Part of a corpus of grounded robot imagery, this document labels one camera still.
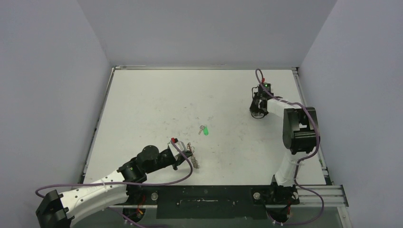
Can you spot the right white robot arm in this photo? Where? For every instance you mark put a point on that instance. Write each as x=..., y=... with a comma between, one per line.
x=299, y=132

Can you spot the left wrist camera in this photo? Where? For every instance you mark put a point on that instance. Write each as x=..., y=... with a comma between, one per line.
x=176, y=147

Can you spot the aluminium frame rail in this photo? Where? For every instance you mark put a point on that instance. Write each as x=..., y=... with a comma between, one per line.
x=332, y=195

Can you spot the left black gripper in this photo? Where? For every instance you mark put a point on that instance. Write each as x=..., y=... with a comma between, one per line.
x=181, y=158

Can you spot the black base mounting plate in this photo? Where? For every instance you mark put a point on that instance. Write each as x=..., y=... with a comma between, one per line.
x=213, y=201

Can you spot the large keyring with small rings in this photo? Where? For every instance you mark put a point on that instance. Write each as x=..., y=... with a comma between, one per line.
x=194, y=162

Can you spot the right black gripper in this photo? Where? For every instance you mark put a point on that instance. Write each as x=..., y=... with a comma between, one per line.
x=257, y=105

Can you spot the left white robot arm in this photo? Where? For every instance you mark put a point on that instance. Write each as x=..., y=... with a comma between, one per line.
x=65, y=209

